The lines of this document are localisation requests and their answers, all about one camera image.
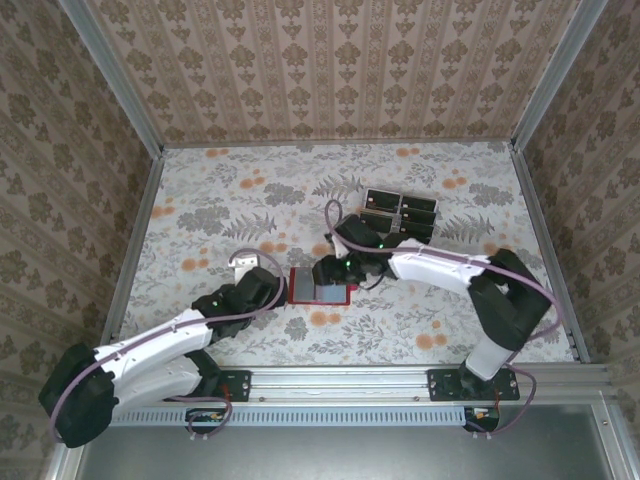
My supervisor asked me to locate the black electronics connector box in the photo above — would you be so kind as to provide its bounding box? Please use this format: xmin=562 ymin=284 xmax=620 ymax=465
xmin=462 ymin=405 xmax=501 ymax=434
xmin=184 ymin=407 xmax=227 ymax=434

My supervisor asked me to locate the grey metal panel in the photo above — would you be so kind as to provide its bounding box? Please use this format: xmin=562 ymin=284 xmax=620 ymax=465
xmin=47 ymin=403 xmax=640 ymax=480

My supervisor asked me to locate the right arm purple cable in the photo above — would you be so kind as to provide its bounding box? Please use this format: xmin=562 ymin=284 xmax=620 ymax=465
xmin=324 ymin=199 xmax=561 ymax=439

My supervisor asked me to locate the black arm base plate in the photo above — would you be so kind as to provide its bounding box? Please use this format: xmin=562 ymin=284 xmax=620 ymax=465
xmin=162 ymin=368 xmax=252 ymax=404
xmin=427 ymin=368 xmax=521 ymax=403

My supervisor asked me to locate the red leather card holder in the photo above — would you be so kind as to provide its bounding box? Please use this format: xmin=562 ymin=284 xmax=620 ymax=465
xmin=288 ymin=266 xmax=357 ymax=306

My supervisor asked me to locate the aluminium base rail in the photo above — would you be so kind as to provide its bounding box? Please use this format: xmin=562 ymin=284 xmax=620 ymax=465
xmin=112 ymin=363 xmax=619 ymax=407

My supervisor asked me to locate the aluminium side rail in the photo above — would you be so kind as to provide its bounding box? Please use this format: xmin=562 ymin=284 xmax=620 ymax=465
xmin=509 ymin=142 xmax=591 ymax=364
xmin=101 ymin=147 xmax=166 ymax=351

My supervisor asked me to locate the aluminium frame post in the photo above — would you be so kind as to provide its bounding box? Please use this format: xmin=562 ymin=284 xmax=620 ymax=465
xmin=57 ymin=0 xmax=166 ymax=157
xmin=509 ymin=0 xmax=609 ymax=151

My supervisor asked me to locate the aluminium wall rail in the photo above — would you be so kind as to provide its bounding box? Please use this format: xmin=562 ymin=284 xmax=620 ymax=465
xmin=160 ymin=137 xmax=516 ymax=149

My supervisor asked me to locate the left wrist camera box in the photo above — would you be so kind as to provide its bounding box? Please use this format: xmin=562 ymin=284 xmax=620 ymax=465
xmin=229 ymin=252 xmax=262 ymax=275

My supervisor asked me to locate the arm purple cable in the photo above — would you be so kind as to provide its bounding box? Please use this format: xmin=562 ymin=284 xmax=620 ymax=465
xmin=324 ymin=199 xmax=561 ymax=439
xmin=49 ymin=248 xmax=287 ymax=445

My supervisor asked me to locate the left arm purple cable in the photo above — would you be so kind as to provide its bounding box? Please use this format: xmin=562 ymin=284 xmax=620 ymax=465
xmin=49 ymin=248 xmax=287 ymax=445

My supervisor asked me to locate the slotted white cable duct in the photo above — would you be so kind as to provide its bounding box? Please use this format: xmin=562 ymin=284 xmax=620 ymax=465
xmin=112 ymin=407 xmax=469 ymax=428

